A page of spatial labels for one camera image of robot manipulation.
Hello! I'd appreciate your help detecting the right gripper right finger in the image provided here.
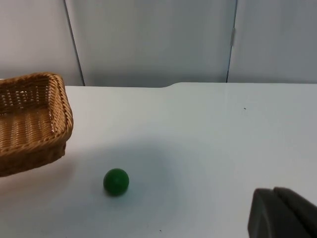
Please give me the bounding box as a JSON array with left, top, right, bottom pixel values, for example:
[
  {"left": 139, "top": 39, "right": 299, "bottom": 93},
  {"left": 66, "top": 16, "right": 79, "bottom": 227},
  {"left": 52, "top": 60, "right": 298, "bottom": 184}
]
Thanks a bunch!
[{"left": 273, "top": 186, "right": 317, "bottom": 238}]

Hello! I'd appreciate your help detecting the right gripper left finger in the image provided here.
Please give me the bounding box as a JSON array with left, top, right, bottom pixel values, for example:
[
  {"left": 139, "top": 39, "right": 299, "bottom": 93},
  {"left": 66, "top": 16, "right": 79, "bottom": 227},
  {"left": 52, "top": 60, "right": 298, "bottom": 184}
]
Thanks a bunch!
[{"left": 247, "top": 188, "right": 312, "bottom": 238}]

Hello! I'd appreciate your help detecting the green ball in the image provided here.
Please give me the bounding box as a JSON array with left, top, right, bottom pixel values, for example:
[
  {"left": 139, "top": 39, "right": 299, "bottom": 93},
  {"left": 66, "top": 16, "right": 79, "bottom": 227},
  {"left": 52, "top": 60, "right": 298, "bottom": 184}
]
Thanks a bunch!
[{"left": 103, "top": 168, "right": 130, "bottom": 197}]

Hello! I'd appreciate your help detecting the pale brown wicker basket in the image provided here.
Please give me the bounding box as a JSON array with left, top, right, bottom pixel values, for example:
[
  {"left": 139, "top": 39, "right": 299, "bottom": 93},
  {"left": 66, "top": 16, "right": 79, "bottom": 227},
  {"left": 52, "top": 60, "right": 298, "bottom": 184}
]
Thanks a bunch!
[{"left": 0, "top": 72, "right": 74, "bottom": 178}]

